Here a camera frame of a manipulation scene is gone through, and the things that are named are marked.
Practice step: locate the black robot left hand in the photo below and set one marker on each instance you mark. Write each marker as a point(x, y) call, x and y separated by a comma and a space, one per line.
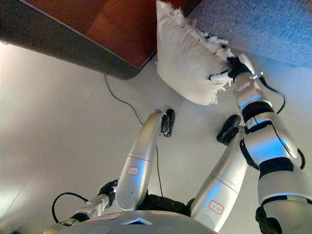
point(109, 189)

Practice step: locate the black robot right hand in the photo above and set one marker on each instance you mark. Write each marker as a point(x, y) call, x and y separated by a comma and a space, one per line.
point(239, 67)

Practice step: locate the white fringed square pillow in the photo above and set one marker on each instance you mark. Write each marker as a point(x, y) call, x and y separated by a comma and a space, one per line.
point(185, 58)

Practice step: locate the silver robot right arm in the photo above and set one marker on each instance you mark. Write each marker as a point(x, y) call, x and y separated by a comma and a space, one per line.
point(268, 146)

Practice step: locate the silver robot left leg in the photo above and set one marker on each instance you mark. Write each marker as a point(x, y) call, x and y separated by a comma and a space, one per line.
point(139, 165)

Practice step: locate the silver robot leg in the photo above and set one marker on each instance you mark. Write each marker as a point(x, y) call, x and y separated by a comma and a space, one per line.
point(139, 165)
point(219, 185)

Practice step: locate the grey fabric tub armchair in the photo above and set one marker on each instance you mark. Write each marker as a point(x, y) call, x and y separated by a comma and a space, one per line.
point(256, 29)

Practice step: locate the grey robot torso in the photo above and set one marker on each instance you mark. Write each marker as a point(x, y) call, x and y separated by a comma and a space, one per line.
point(136, 226)

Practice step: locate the black robot right foot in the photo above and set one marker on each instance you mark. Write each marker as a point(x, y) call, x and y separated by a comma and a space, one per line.
point(229, 129)

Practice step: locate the black robot foot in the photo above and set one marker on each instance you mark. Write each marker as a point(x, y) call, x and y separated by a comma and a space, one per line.
point(229, 129)
point(169, 122)

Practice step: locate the black robot left foot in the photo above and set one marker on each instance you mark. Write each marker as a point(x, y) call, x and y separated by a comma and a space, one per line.
point(169, 122)

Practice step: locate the silver robot right leg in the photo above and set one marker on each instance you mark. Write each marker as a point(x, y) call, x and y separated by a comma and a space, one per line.
point(219, 185)

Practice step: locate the brown wooden counter dark top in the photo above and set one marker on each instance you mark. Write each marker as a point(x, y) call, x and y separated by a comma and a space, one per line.
point(73, 41)

